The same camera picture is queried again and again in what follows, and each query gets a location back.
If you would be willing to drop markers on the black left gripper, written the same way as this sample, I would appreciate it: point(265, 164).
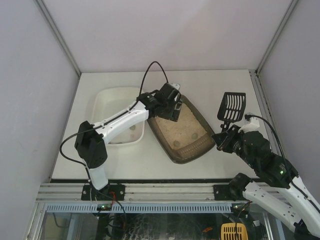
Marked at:
point(170, 110)

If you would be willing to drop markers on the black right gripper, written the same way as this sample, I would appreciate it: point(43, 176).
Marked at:
point(223, 138)

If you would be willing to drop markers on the black slotted litter scoop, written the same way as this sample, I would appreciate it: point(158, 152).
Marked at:
point(232, 109)

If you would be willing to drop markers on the white plastic waste tray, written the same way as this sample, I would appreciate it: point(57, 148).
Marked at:
point(108, 103)

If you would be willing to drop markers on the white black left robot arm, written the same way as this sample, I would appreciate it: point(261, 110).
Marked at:
point(92, 138)

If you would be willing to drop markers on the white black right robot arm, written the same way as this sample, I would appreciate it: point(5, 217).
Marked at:
point(301, 213)

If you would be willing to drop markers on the yellow slotted litter scoop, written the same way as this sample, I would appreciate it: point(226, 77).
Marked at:
point(232, 231)

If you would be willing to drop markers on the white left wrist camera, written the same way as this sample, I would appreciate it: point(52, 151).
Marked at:
point(176, 86)

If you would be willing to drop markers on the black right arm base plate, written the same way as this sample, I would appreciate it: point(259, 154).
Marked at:
point(222, 193)

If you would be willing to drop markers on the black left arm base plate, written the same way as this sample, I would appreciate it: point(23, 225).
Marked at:
point(108, 193)

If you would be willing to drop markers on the aluminium front frame rail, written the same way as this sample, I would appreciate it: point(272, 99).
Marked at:
point(135, 192)

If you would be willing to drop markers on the grey slotted cable duct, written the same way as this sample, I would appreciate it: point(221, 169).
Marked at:
point(143, 208)

